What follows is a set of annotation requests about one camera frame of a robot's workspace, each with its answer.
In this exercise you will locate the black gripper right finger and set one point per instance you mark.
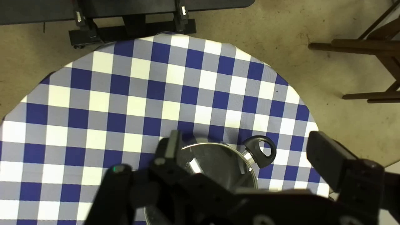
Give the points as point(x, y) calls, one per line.
point(341, 171)

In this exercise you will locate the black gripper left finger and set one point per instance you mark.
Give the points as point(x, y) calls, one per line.
point(171, 146)

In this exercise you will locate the glass pot lid black knob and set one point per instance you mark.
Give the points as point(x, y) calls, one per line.
point(216, 161)

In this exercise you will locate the blue white checkered tablecloth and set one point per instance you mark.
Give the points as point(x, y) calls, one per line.
point(125, 104)

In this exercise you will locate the black cooking pot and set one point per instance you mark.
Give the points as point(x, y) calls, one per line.
point(265, 161)

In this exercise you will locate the wooden chair grey cushion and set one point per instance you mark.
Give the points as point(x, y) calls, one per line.
point(375, 46)

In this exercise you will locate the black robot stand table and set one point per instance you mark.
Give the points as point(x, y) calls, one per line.
point(125, 8)

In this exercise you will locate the black clamp bracket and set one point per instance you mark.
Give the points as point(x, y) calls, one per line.
point(132, 27)

